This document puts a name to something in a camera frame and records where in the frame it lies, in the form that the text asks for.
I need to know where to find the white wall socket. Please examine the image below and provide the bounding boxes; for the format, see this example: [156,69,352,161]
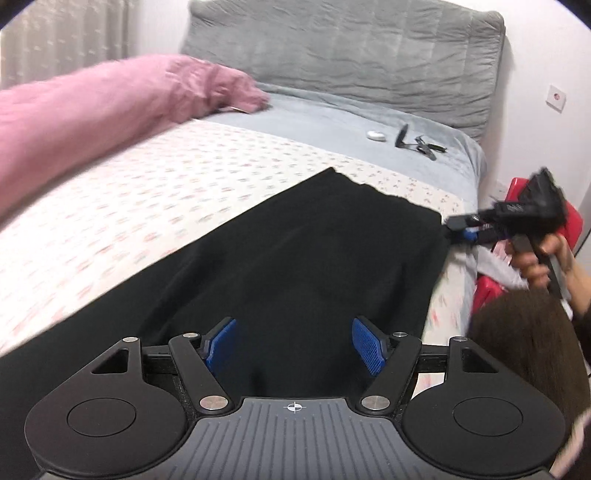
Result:
[544,84,568,113]

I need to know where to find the grey padded headboard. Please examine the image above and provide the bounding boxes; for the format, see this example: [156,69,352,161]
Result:
[180,0,507,140]

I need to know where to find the light grey blanket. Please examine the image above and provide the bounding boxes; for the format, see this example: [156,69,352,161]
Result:
[203,82,488,200]

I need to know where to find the person's right hand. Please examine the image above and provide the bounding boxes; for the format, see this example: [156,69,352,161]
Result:
[512,233,577,292]

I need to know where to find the red plastic stool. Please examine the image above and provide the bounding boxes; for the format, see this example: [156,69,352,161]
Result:
[475,176,583,319]

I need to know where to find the beige patterned curtain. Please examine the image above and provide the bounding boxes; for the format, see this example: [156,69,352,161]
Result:
[0,0,129,90]

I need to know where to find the black pants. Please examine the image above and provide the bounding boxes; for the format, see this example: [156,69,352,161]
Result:
[0,167,451,480]

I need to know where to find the person's brown hair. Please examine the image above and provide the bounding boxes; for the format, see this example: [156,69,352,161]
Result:
[467,290,591,480]

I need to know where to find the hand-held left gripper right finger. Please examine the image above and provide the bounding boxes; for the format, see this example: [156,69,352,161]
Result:
[352,316,502,412]

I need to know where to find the cherry print bed sheet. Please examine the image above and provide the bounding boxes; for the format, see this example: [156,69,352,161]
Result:
[0,117,478,358]

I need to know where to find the pink duvet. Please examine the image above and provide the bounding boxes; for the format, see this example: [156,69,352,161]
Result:
[0,54,271,222]

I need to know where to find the black hair clip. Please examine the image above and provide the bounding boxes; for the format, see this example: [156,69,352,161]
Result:
[394,123,418,151]

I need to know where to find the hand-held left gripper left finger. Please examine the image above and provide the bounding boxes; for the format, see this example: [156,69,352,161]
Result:
[90,317,239,414]

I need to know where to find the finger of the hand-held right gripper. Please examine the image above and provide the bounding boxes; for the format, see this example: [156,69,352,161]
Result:
[447,227,509,247]
[445,210,498,230]

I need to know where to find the person's right forearm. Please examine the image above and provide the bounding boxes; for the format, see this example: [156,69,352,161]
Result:
[556,258,591,320]

